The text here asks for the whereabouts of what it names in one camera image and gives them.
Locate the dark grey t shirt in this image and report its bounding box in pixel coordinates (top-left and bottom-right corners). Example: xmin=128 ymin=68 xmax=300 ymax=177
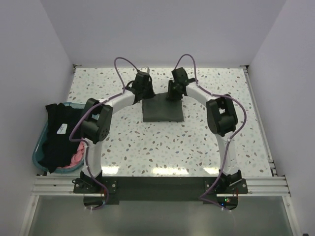
xmin=142 ymin=93 xmax=184 ymax=122

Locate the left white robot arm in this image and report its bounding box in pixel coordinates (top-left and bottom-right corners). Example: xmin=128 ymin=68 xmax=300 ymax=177
xmin=79 ymin=71 xmax=155 ymax=193

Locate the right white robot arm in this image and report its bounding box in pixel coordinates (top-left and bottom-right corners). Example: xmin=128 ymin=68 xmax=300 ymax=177
xmin=167 ymin=67 xmax=242 ymax=193

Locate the pink t shirt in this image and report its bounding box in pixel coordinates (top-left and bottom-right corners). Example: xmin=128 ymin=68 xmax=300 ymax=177
xmin=58 ymin=142 xmax=85 ymax=169

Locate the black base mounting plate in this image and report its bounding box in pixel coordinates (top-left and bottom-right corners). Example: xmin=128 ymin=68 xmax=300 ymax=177
xmin=72 ymin=176 xmax=249 ymax=209

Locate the black t shirt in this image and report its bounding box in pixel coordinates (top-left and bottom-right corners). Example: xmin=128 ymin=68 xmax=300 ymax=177
xmin=36 ymin=103 xmax=91 ymax=174

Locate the teal plastic laundry basket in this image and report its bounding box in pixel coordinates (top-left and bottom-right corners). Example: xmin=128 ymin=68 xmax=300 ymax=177
xmin=32 ymin=102 xmax=95 ymax=174

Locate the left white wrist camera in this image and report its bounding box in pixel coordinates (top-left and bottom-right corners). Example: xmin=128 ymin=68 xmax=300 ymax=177
xmin=140 ymin=66 xmax=150 ymax=74

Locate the aluminium rail frame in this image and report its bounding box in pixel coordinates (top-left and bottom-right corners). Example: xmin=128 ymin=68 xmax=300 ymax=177
xmin=19 ymin=157 xmax=303 ymax=236

